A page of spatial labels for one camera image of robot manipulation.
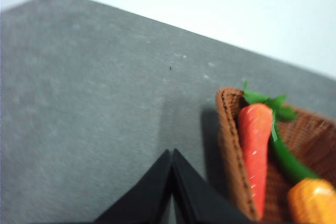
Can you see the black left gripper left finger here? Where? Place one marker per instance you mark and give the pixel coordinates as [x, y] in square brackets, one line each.
[147, 200]

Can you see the brown wicker basket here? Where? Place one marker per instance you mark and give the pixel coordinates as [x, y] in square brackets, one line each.
[310, 139]

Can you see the green toy pepper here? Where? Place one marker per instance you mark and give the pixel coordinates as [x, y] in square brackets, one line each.
[284, 164]

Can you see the orange toy carrot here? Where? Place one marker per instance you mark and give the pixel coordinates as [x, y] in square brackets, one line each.
[256, 126]

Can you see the yellow toy corn cob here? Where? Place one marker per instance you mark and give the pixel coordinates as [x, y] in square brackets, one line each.
[312, 201]

